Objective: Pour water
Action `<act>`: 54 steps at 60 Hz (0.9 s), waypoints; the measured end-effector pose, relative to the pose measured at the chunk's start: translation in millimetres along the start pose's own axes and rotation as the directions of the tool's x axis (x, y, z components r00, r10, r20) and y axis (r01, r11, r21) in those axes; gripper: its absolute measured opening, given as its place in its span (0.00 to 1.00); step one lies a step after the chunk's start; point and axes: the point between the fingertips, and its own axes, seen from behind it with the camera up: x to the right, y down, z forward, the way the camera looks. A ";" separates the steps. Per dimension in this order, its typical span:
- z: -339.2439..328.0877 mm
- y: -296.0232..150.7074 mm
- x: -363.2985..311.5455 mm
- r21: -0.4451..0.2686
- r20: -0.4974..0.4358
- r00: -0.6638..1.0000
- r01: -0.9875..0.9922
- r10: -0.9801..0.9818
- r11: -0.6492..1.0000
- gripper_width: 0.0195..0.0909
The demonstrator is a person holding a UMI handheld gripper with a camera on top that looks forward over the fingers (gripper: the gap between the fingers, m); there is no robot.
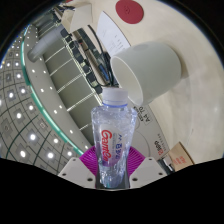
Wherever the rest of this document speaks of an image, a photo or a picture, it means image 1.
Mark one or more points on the flat round red coaster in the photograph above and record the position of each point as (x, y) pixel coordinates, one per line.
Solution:
(129, 10)

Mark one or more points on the group of black office chairs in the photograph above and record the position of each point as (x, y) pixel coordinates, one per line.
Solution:
(78, 55)

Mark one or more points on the clear plastic water bottle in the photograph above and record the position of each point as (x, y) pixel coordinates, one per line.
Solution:
(113, 140)

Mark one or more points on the white copy paper box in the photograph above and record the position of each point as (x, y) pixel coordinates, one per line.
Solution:
(150, 136)

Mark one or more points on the long curved conference desk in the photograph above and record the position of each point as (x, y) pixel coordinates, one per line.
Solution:
(75, 63)

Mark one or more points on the group of ceiling lights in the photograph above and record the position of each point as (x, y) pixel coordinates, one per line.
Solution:
(20, 116)

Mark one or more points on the white printed paper sheet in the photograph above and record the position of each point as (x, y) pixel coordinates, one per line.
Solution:
(113, 35)

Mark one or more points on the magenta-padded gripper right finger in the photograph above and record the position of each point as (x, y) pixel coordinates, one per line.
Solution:
(146, 171)

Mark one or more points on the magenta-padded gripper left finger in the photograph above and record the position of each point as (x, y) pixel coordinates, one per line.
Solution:
(75, 171)

